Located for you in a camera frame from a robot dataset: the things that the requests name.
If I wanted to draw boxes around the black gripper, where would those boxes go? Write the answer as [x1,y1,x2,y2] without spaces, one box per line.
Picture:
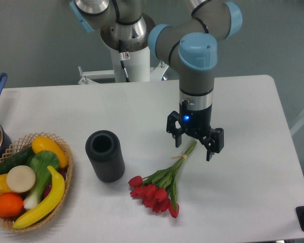
[166,100,224,161]

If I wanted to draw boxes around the red tulip bouquet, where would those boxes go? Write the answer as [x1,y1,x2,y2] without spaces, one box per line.
[128,140,197,218]

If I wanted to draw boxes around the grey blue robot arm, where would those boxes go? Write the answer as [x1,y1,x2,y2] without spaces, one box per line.
[69,1,243,160]

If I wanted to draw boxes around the dark grey ribbed vase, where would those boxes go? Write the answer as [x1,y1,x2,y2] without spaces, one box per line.
[85,130,125,183]

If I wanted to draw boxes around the yellow banana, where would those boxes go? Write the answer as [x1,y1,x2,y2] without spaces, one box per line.
[13,166,65,229]

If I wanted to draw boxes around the green bok choy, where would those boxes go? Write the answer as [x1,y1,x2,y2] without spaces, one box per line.
[23,150,59,211]

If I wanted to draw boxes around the woven wicker basket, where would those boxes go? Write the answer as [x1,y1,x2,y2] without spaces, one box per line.
[0,132,73,232]

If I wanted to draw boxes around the green cucumber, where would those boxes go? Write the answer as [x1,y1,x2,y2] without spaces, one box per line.
[0,147,34,175]

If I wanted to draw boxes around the beige round disc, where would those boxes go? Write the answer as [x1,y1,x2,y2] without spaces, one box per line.
[6,166,36,193]

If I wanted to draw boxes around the orange fruit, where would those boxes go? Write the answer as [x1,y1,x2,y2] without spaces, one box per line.
[0,193,23,218]

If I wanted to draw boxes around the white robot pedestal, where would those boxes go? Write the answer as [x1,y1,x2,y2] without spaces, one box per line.
[78,48,169,85]

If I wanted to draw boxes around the black cable on pedestal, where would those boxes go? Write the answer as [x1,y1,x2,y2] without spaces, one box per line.
[118,39,131,83]

